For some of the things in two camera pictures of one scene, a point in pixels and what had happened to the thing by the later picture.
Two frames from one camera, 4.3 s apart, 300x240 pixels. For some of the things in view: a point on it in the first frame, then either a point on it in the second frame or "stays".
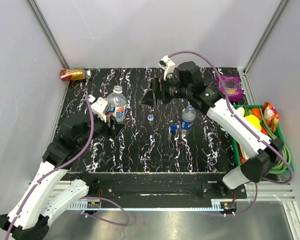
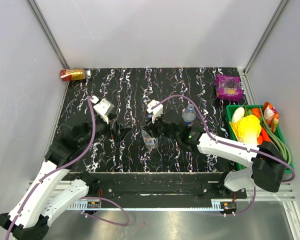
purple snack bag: (232, 85) stays
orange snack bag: (271, 115) stays
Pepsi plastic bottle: (189, 116) stays
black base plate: (160, 186) stays
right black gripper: (158, 86) to (151, 128)
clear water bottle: (117, 102) to (150, 143)
